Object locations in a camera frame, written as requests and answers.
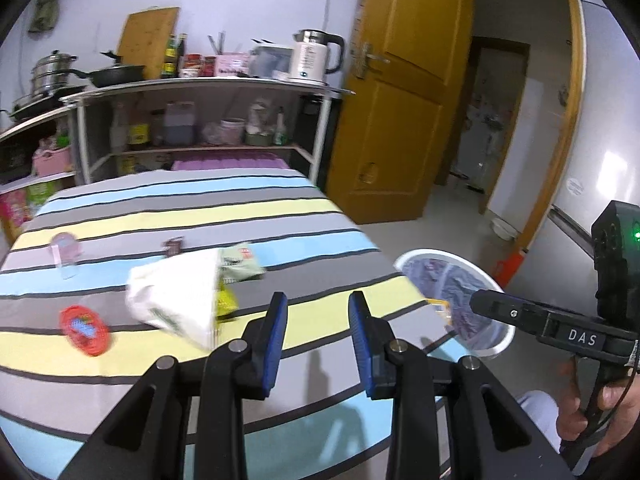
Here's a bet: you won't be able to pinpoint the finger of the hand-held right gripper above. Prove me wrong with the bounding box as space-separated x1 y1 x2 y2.
469 289 548 335

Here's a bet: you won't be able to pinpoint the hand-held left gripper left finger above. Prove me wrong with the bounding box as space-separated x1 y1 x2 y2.
57 291 289 480

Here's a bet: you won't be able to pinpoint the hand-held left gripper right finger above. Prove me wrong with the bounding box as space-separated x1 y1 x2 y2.
347 290 573 480

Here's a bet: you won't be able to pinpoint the white rimmed waste bin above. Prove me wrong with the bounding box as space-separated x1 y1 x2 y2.
394 247 516 358

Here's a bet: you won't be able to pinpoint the yellow green wrapper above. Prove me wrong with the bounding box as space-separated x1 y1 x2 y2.
215 282 238 321

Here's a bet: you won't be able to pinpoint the green white packet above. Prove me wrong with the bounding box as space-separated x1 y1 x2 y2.
217 244 266 283

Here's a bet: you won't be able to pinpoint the white plastic bag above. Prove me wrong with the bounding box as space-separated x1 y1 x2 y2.
125 250 223 351

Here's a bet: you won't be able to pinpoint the red round lid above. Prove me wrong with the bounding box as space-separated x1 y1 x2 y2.
59 305 110 356

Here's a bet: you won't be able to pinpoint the clear plastic cup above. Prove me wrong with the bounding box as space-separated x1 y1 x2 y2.
50 232 81 281

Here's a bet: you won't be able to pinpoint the white trash bin with liner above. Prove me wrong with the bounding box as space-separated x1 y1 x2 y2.
402 255 506 346

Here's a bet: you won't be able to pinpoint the person's right hand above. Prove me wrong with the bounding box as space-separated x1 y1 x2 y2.
556 360 640 456

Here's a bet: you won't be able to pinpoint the red plastic object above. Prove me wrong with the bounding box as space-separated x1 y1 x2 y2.
492 250 526 288

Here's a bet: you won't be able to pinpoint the person's light striped pants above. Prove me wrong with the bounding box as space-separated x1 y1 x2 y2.
517 390 561 453

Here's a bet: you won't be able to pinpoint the silver fridge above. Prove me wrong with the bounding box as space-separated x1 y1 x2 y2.
487 0 640 311

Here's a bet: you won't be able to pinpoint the striped tablecloth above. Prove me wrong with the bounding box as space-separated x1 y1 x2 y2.
0 167 451 480

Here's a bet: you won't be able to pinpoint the white appliance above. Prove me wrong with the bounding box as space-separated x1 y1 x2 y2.
452 77 506 181

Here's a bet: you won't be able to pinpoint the pink lidded storage box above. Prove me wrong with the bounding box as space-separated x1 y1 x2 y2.
170 156 291 173

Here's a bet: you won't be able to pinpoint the wooden door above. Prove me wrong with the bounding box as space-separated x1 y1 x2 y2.
325 0 476 225

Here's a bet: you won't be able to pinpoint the white shelf rack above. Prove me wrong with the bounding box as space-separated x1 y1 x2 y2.
60 76 351 191

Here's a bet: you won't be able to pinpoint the crumpled food bags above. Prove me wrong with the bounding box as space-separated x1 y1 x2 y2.
245 97 291 146

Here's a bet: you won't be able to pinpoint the dark liquid plastic jug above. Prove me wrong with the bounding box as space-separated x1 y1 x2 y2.
162 101 197 147

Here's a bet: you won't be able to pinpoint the yellow label bottle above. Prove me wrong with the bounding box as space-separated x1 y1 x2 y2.
126 105 151 150

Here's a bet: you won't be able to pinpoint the white plastic bottle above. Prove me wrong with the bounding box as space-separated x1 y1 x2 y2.
109 105 128 153

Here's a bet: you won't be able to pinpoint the pink utensil box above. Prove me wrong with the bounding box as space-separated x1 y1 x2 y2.
214 51 251 78

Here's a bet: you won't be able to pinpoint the grey water pitcher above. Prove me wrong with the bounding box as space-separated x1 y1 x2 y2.
249 39 295 81

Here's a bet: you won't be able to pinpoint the low white shelf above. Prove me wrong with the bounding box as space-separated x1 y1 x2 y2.
0 105 81 241

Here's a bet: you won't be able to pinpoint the white electric kettle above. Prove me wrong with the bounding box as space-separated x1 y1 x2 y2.
287 29 346 86

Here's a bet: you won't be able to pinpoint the pink basket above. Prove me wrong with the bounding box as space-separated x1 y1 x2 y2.
31 147 73 177

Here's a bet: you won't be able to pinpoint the black frying pan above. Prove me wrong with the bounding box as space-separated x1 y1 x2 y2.
62 50 147 88

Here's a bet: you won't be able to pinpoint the black induction cooker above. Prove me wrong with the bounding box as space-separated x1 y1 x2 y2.
10 92 88 121

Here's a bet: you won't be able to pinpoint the bamboo cutting board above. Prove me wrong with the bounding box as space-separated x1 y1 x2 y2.
116 6 181 68

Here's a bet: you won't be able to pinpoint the stacked steel pot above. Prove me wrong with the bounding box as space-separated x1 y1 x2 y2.
31 50 78 96

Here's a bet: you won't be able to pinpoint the green hanging cloth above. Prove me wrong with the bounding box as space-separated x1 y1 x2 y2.
27 0 68 33

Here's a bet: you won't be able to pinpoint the dark brown doorway frame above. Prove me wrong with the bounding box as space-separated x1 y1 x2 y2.
434 35 531 216

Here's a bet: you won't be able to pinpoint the wooden door frame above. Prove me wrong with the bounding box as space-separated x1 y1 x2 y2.
470 0 586 256

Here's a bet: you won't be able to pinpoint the metal door handle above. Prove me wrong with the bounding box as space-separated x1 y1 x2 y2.
350 42 391 80

